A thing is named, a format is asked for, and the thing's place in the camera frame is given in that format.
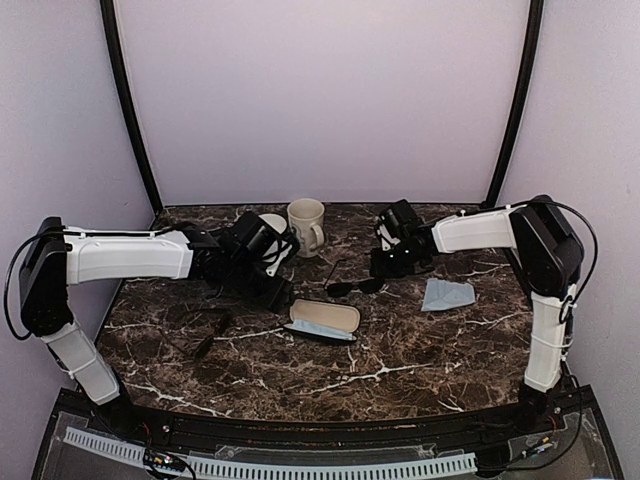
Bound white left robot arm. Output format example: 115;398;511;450
2;211;300;436

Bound light blue cleaning cloth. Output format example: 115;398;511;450
288;319;355;341

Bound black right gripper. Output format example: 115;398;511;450
371;241;424;279

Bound cream ceramic mug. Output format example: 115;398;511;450
287;198;326;258

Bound black front rail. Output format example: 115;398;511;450
44;387;601;451

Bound black right corner post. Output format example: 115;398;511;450
481;0;545;208

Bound black left corner post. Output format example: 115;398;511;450
99;0;164;215

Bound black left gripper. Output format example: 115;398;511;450
225;256;295;313

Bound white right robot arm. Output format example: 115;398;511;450
370;195;591;434

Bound white teal ceramic bowl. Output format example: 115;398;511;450
259;213;289;235

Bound brown tinted sunglasses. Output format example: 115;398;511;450
158;307;233;361

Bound folded light blue cloth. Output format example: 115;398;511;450
421;278;476;312

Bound black aviator sunglasses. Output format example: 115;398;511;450
322;258;388;299

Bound black corner post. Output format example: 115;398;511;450
99;0;164;215
481;0;545;208

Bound white slotted cable duct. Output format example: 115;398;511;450
63;427;478;479

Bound black glasses case beige lining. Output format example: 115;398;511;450
283;299;361;344

